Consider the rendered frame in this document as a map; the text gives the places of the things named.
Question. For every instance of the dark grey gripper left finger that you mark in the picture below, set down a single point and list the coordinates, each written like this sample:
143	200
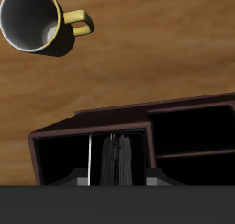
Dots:
80	179

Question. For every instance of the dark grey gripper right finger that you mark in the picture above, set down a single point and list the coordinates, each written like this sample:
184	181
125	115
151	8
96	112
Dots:
153	180

